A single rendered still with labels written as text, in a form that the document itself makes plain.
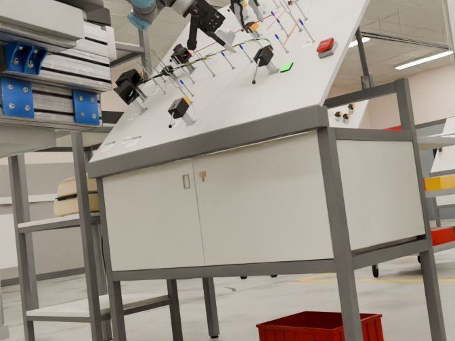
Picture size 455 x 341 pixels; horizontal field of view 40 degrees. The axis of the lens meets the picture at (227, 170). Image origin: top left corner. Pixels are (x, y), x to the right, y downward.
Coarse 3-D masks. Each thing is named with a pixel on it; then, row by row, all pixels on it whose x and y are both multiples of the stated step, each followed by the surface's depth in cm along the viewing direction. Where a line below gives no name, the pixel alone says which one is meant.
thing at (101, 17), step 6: (90, 12) 296; (96, 12) 299; (102, 12) 302; (108, 12) 304; (90, 18) 295; (96, 18) 298; (102, 18) 301; (108, 18) 304; (96, 24) 298; (102, 24) 302; (108, 24) 304
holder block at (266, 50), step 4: (264, 48) 219; (268, 48) 219; (260, 52) 219; (264, 52) 217; (268, 52) 219; (256, 56) 218; (260, 56) 216; (264, 56) 217; (268, 56) 218; (272, 56) 220; (256, 60) 219; (260, 60) 219; (264, 60) 217; (268, 60) 218; (260, 64) 219; (264, 64) 218
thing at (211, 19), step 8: (200, 0) 202; (192, 8) 201; (200, 8) 203; (208, 8) 203; (184, 16) 203; (200, 16) 204; (208, 16) 202; (216, 16) 204; (224, 16) 209; (200, 24) 203; (208, 24) 204; (216, 24) 204
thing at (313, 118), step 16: (288, 112) 195; (304, 112) 191; (320, 112) 189; (240, 128) 209; (256, 128) 204; (272, 128) 200; (288, 128) 195; (304, 128) 192; (320, 128) 193; (176, 144) 230; (192, 144) 224; (208, 144) 219; (224, 144) 214; (240, 144) 210; (112, 160) 255; (128, 160) 248; (144, 160) 242; (160, 160) 235; (176, 160) 236; (96, 176) 262
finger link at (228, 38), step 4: (220, 32) 205; (224, 32) 205; (228, 32) 205; (232, 32) 205; (220, 36) 205; (224, 36) 205; (228, 36) 205; (232, 36) 205; (224, 40) 205; (228, 40) 206; (232, 40) 206; (228, 44) 206; (228, 48) 206; (232, 48) 207; (232, 52) 208; (236, 52) 208
